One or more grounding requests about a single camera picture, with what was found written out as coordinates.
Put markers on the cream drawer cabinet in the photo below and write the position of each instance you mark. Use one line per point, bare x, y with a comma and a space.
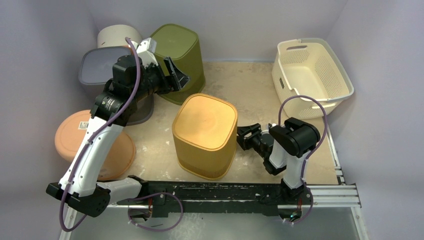
115, 36

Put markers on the grey slatted waste bin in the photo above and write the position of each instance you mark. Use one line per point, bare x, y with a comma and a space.
96, 69

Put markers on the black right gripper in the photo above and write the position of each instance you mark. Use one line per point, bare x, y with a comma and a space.
251, 138

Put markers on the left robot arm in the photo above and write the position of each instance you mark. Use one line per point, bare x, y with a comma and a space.
79, 188

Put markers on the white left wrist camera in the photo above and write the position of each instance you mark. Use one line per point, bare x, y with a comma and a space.
146, 51

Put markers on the green slatted waste bin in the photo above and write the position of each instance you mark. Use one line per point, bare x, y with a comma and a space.
182, 45

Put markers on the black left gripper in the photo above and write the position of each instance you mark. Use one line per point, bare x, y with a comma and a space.
180, 79

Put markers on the yellow slatted waste bin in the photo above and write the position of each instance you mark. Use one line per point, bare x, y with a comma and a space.
204, 132

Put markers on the aluminium frame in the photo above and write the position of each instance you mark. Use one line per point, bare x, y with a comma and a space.
333, 196

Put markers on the orange plastic bucket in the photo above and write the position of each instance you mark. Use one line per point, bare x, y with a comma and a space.
70, 134

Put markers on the white perforated plastic basket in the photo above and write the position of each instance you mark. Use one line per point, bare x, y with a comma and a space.
309, 75

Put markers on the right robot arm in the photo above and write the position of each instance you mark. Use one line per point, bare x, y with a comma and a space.
283, 148

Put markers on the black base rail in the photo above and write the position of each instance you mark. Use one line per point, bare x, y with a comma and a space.
268, 199

